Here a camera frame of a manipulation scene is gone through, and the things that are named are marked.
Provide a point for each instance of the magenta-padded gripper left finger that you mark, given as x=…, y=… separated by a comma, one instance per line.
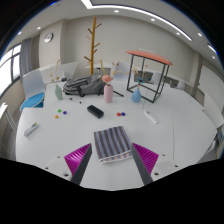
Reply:
x=77, y=159

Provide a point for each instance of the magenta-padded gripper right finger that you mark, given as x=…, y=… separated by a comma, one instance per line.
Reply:
x=146, y=158

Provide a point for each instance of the pink and grey striped towel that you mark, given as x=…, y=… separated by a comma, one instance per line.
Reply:
x=112, y=143

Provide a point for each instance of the white plastic bar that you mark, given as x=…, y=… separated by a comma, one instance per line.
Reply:
x=151, y=117

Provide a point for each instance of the orange round magnet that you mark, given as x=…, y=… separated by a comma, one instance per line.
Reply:
x=56, y=116

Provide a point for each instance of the blue round magnet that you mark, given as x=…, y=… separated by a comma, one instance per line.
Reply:
x=123, y=113
x=64, y=112

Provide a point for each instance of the black rectangular box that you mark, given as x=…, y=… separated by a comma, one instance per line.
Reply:
x=95, y=111

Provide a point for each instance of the red round magnet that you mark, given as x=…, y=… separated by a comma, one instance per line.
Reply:
x=118, y=114

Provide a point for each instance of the black and white marker pen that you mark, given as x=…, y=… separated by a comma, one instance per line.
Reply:
x=75, y=100

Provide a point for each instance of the blue vase with dried stems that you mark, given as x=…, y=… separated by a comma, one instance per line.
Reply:
x=136, y=96

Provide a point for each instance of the green vase with dried stems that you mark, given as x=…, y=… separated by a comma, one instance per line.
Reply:
x=58, y=93

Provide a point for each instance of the pink vase with flowers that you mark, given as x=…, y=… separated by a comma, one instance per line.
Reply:
x=108, y=94

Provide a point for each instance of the grey backpack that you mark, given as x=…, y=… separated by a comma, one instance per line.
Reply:
x=85, y=86

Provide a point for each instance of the white side desk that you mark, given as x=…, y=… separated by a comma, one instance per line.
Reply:
x=5, y=115

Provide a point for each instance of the white chair with blue cushion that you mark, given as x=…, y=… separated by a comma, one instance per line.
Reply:
x=32, y=86

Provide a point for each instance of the window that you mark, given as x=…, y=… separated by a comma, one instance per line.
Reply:
x=6, y=71

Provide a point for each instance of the grey curtain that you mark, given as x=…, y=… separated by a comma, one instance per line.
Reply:
x=25, y=58

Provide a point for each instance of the wooden coat rack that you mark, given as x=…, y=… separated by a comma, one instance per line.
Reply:
x=93, y=43

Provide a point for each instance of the long ceiling light strip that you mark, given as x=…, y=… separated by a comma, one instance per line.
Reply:
x=140, y=11

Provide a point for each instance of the round ceiling spotlights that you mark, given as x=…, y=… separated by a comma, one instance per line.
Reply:
x=116, y=11

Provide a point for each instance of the orange-topped black frame table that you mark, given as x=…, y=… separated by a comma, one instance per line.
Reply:
x=150, y=55

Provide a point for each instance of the round wall clock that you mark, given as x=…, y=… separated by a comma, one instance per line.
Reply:
x=48, y=37

